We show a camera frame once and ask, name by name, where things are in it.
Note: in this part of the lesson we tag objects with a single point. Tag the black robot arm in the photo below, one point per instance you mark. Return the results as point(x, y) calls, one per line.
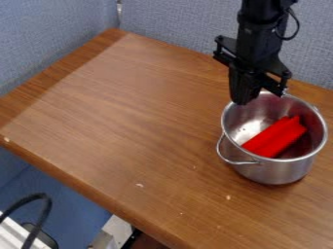
point(265, 10)

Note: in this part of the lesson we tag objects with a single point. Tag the white table bracket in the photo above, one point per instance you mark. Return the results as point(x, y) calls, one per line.
point(112, 235)

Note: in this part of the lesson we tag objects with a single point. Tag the white ridged object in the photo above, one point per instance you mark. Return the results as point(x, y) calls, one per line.
point(13, 234)

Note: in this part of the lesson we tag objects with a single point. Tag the red rectangular block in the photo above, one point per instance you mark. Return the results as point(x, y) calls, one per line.
point(277, 137)

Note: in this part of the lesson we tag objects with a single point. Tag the stainless steel pot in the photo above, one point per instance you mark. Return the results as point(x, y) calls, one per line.
point(243, 121)

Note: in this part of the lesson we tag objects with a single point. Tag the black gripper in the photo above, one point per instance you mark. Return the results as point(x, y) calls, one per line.
point(250, 55)

